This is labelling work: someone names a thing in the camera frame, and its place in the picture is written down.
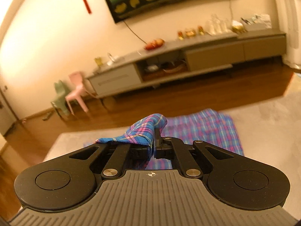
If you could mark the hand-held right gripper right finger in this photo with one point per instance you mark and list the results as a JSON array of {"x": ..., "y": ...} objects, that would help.
[{"x": 158, "y": 147}]

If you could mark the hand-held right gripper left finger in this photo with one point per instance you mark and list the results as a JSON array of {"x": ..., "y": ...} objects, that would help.
[{"x": 141, "y": 151}]

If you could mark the blue pink plaid garment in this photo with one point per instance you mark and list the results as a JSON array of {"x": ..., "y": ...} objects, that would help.
[{"x": 202, "y": 128}]

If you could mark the pink plastic chair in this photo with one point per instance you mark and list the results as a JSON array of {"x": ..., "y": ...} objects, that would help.
[{"x": 78, "y": 91}]

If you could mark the white tabletop item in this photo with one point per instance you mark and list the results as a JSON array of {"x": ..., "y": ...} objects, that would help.
[{"x": 112, "y": 60}]

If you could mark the green plastic chair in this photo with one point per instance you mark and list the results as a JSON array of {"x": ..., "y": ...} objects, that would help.
[{"x": 60, "y": 97}]

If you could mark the yellow cup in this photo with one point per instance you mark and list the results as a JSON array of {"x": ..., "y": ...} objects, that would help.
[{"x": 98, "y": 61}]

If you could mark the red plate of fruit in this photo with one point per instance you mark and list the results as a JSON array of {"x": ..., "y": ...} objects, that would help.
[{"x": 154, "y": 44}]

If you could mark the grey long media cabinet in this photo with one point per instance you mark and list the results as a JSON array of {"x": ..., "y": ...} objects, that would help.
[{"x": 211, "y": 54}]

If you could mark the small red gold ornament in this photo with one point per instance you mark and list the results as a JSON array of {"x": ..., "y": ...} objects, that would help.
[
  {"x": 200, "y": 29},
  {"x": 180, "y": 34}
]

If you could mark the gold ornament box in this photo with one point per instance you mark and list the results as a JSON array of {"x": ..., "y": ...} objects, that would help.
[{"x": 190, "y": 33}]

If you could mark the clear glass jars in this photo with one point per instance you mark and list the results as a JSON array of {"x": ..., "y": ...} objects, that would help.
[{"x": 217, "y": 26}]

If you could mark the gold gift box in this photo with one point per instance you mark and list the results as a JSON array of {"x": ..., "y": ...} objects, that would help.
[{"x": 238, "y": 27}]

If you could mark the white box of papers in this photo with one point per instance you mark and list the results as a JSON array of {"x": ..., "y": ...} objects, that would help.
[{"x": 256, "y": 23}]

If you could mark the white curtain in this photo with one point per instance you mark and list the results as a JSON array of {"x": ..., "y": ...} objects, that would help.
[{"x": 288, "y": 23}]

